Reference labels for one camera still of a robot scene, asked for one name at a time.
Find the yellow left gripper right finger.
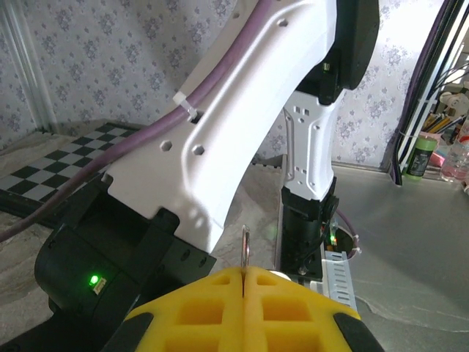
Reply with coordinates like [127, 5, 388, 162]
[243, 266, 384, 352]

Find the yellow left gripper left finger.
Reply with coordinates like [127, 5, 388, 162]
[99, 266, 245, 352]

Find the silver keyring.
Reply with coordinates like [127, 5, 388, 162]
[240, 224, 252, 269]

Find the black and grey checkerboard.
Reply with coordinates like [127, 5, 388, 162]
[0, 122, 147, 230]

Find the green cup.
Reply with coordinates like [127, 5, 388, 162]
[406, 132, 440, 181]

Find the clear plastic bottle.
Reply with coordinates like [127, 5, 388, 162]
[440, 119, 469, 183]

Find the yellow pencil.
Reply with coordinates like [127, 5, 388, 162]
[426, 112, 451, 133]

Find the white tape dispenser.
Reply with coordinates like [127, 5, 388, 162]
[438, 90, 468, 111]

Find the white slotted cable duct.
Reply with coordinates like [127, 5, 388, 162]
[320, 248, 358, 311]

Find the purple cable loop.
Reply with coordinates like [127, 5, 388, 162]
[335, 208, 362, 257]

